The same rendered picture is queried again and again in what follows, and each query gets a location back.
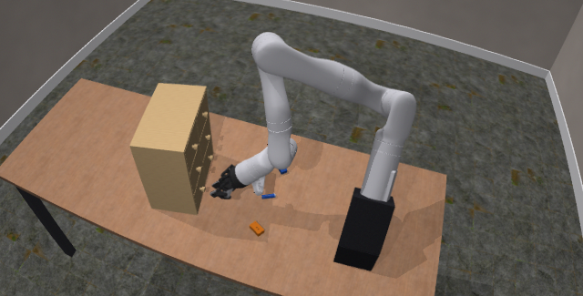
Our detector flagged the orange nine-volt battery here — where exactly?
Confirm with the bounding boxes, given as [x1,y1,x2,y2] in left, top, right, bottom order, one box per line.
[250,221,264,236]

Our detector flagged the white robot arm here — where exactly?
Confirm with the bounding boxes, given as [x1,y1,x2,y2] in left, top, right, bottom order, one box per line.
[235,32,416,202]

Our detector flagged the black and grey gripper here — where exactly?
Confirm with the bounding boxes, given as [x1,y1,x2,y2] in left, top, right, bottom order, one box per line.
[210,164,248,199]

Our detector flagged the tan wooden chest of drawers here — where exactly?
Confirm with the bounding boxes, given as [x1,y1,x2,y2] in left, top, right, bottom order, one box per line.
[129,83,207,215]

